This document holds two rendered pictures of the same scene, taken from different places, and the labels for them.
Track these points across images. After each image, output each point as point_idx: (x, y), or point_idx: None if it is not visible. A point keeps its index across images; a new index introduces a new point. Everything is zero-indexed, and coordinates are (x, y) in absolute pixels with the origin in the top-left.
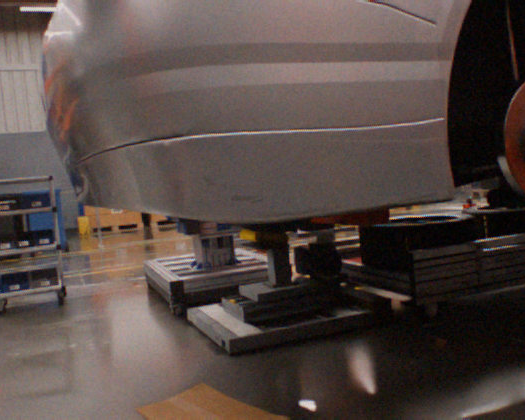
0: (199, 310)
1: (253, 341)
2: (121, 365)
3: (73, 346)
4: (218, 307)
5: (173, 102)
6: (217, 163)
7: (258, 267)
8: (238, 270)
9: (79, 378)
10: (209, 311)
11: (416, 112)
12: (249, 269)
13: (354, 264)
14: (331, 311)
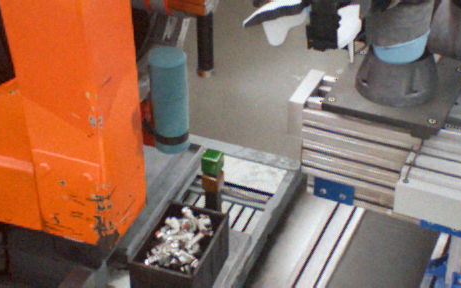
0: (261, 159)
1: None
2: (187, 68)
3: (337, 71)
4: (250, 184)
5: None
6: None
7: (313, 261)
8: (331, 225)
9: (191, 40)
10: (241, 165)
11: None
12: (313, 239)
13: None
14: None
